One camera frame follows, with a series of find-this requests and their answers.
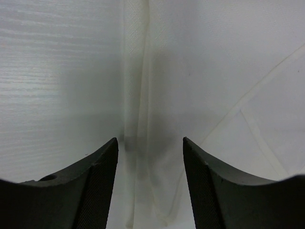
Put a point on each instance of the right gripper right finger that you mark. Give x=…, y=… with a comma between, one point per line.
x=224, y=197

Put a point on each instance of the white cloth napkin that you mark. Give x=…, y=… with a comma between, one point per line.
x=229, y=75

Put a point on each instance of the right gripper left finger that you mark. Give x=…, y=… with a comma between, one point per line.
x=76, y=197

